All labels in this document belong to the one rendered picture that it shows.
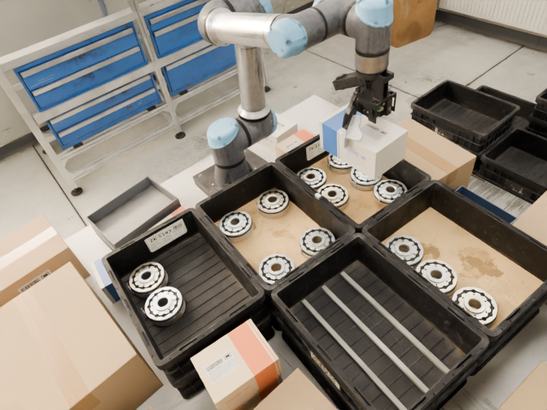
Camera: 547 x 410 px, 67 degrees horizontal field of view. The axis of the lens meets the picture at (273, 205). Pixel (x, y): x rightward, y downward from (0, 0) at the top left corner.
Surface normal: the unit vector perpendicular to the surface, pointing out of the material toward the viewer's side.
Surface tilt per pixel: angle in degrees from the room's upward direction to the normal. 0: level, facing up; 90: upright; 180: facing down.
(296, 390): 0
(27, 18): 90
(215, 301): 0
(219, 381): 0
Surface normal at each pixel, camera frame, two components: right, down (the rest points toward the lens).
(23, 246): -0.13, -0.69
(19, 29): 0.62, 0.51
